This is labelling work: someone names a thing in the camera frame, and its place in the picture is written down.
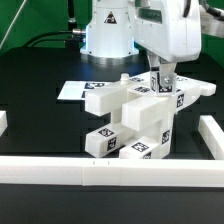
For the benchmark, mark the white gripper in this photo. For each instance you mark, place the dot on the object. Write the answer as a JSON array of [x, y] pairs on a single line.
[[170, 29]]

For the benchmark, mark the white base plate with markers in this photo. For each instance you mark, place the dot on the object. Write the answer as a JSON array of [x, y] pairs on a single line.
[[75, 90]]

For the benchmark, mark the white left fence block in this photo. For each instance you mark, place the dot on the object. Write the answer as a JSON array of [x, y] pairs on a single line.
[[3, 122]]

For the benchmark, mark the white chair seat part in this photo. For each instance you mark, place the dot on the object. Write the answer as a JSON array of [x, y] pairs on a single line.
[[156, 130]]

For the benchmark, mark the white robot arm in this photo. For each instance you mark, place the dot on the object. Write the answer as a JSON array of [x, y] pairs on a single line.
[[109, 33]]

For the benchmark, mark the white chair back frame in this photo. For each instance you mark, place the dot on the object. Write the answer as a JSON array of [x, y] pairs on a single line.
[[100, 101]]

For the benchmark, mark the white diagonal rod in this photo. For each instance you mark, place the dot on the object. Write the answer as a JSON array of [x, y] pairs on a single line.
[[11, 25]]

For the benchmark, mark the white fence bar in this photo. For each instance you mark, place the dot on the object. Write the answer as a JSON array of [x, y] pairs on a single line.
[[111, 172], [212, 135]]

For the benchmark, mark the white front fence bar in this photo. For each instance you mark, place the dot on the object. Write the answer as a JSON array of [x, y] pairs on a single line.
[[111, 172]]

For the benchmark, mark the black cable connector post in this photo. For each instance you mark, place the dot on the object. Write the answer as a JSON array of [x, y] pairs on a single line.
[[77, 35]]

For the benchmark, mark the white right fence bar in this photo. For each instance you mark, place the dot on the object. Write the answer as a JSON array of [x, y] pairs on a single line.
[[212, 135]]

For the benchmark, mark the white cube marker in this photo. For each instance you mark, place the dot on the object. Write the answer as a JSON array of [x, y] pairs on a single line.
[[162, 84]]

